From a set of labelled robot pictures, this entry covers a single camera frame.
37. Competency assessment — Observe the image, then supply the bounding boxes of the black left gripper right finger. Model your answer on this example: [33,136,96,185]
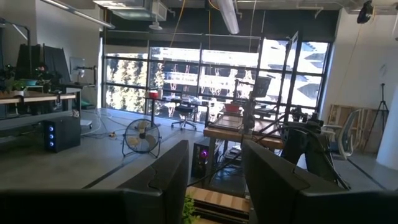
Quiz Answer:
[241,139,398,224]

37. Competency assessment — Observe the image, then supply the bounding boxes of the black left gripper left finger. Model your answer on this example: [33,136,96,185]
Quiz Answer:
[0,139,190,224]

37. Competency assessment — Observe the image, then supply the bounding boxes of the grey monitor on arm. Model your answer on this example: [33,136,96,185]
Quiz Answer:
[69,56,98,80]

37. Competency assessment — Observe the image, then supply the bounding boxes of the computer tower blue lights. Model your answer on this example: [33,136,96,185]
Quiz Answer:
[42,115,82,154]

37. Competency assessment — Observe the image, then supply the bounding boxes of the black floor fan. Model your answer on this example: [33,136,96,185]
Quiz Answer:
[121,118,162,159]

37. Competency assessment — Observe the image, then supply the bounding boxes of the white mesh office chair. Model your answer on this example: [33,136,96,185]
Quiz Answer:
[322,108,364,161]

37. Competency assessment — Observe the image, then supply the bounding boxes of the small green potted plant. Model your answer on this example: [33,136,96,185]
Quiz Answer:
[182,194,202,224]

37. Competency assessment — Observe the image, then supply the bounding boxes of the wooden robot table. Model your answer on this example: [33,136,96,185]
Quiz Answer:
[203,113,285,151]

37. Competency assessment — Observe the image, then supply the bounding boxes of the computer tower purple lights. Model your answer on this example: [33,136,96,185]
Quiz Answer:
[190,136,216,180]

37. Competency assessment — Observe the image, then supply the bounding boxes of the wooden desk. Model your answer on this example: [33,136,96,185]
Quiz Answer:
[0,91,82,131]

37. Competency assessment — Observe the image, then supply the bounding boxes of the red bowl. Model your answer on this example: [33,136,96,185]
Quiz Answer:
[223,103,243,113]

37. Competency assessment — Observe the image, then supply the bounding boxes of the black monitor on stand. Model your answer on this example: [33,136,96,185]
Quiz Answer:
[252,76,272,99]

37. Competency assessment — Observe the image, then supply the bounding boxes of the black office chair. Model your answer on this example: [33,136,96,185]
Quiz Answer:
[170,104,198,131]

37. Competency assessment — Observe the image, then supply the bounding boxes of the black tripod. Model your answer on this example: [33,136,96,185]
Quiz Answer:
[363,82,391,151]

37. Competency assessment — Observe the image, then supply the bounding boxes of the potted desk plant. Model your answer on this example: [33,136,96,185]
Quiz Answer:
[4,77,29,97]

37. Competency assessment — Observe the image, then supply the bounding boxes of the black acoustic panel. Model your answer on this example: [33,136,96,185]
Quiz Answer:
[15,43,72,85]

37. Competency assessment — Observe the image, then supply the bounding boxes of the white ceiling pipe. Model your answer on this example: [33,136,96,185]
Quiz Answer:
[216,0,241,35]

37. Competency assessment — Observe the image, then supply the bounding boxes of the black aluminium table frame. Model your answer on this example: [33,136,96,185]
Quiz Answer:
[191,202,251,224]

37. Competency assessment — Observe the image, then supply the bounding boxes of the wooden frame pallets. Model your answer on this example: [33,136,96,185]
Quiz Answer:
[328,104,384,153]

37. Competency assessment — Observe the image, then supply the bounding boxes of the large glass window wall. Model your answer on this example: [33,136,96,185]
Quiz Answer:
[102,37,331,125]

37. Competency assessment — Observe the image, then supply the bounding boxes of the grey ceiling air duct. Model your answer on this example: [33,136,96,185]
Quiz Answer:
[92,0,169,22]

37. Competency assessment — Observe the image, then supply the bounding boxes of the black ceiling cable reel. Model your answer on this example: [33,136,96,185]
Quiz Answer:
[356,0,374,25]

